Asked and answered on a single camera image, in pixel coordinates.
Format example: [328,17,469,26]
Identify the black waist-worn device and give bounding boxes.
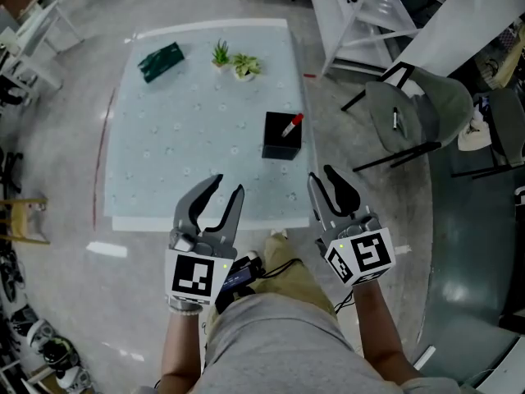
[215,250,266,314]

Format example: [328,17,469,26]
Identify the person's right forearm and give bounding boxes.
[352,279,422,381]

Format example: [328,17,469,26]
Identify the white cloth bag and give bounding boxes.
[458,111,493,152]

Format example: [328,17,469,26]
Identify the red and white marker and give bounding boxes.
[281,112,305,138]

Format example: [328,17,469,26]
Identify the person's grey shirt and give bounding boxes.
[196,292,473,394]

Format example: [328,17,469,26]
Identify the person's khaki trousers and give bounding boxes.
[204,230,340,336]

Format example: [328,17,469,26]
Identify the white table with patterned cloth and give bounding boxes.
[102,17,319,232]

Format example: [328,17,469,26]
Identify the small white side table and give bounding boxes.
[0,0,83,94]

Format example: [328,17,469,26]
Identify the grey chair with black legs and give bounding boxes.
[340,61,475,173]
[450,88,525,180]

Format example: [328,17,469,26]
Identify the person's left forearm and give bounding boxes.
[160,308,206,389]

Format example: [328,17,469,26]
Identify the white power strip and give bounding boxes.
[412,345,436,371]

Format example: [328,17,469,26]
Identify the spiky potted plant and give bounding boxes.
[211,38,231,73]

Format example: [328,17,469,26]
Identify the yellow wooden chair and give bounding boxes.
[0,197,51,245]

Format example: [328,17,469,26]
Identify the black square pen holder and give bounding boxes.
[261,111,304,162]

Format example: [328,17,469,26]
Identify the dark green packet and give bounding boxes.
[137,41,185,84]

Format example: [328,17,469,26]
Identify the white metal shelf rack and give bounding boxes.
[305,0,446,77]

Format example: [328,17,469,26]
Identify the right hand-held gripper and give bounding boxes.
[307,164,397,289]

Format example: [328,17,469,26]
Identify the leafy potted plant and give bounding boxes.
[231,53,263,82]

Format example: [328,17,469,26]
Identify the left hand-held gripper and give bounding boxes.
[164,173,246,306]

